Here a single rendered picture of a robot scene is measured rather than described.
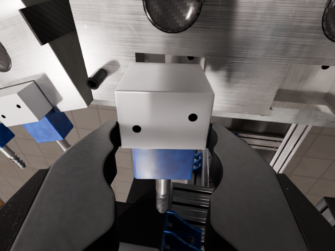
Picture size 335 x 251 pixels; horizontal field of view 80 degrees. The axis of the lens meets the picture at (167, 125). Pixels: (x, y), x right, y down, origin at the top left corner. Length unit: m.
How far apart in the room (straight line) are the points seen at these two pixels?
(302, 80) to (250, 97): 0.05
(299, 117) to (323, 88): 0.10
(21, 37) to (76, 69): 0.05
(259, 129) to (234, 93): 0.95
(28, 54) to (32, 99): 0.05
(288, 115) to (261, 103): 0.13
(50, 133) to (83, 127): 1.31
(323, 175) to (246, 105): 1.69
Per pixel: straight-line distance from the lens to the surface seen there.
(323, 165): 1.76
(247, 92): 0.17
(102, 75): 0.17
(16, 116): 0.28
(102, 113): 1.43
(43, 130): 0.29
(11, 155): 0.40
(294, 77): 0.21
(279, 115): 0.31
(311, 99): 0.22
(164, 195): 0.19
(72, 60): 0.25
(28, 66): 0.26
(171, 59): 0.18
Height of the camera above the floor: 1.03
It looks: 50 degrees down
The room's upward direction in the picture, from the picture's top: 167 degrees counter-clockwise
